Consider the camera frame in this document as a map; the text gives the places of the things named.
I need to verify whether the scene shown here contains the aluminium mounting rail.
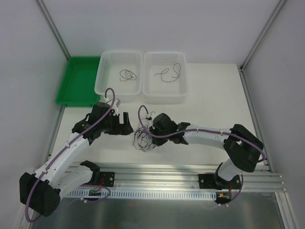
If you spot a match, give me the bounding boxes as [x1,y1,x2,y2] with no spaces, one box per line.
[30,163,285,193]

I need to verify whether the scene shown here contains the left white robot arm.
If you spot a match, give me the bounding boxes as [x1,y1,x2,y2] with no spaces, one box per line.
[19,99,133,217]

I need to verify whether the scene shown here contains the white slotted cable duct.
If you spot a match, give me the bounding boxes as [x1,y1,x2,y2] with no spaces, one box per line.
[66,188,216,201]

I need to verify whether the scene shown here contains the aluminium frame post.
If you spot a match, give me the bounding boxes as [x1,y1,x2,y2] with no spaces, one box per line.
[35,0,71,61]
[240,0,287,72]

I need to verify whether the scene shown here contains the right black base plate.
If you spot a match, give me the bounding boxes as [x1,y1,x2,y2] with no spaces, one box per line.
[198,174,241,190]

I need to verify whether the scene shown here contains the right aluminium frame post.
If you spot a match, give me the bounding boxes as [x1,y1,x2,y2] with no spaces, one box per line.
[240,0,287,72]

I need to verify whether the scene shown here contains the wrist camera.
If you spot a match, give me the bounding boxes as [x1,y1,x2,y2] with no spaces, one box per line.
[145,111,158,121]
[112,99,121,114]

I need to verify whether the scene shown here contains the brown wire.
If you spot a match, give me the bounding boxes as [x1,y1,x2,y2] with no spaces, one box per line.
[119,69,138,82]

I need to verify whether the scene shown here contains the left white plastic basket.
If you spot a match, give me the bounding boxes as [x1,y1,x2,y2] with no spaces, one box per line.
[94,50,143,103]

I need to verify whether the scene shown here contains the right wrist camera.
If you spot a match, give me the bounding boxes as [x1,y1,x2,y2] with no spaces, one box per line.
[145,111,158,121]

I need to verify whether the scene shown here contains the right white plastic basket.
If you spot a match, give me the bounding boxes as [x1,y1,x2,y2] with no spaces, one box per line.
[142,52,189,104]

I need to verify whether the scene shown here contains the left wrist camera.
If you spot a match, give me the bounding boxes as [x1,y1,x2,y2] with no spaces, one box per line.
[112,99,121,114]

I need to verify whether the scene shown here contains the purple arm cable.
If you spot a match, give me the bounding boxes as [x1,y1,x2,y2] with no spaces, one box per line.
[138,104,266,201]
[25,88,117,224]

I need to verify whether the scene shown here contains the dark wire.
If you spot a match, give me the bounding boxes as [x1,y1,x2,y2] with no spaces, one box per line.
[154,62,182,83]

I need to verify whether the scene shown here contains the purple white wire bundle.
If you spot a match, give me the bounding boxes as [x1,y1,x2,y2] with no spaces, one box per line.
[132,121,158,153]

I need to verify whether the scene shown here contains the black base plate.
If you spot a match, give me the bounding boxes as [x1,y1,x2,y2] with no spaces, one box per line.
[198,174,241,190]
[88,171,115,187]

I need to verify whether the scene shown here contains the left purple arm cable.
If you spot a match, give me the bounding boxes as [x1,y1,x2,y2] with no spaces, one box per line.
[25,88,117,224]

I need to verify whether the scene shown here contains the white plastic basket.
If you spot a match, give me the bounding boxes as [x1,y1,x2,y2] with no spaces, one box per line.
[142,52,189,104]
[94,50,143,103]

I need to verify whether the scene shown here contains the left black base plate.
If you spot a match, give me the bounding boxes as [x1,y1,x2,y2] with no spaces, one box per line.
[88,171,115,187]

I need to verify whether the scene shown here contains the green plastic tray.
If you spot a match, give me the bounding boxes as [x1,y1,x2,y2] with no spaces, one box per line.
[55,56,100,107]

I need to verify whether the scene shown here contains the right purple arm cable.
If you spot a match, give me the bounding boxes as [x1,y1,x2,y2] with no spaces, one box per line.
[138,104,266,201]

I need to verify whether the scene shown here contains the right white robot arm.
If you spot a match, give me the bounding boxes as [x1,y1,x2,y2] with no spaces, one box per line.
[145,112,265,190]

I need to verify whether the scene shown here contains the left aluminium frame post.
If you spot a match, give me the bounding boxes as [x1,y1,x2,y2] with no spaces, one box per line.
[35,0,71,61]

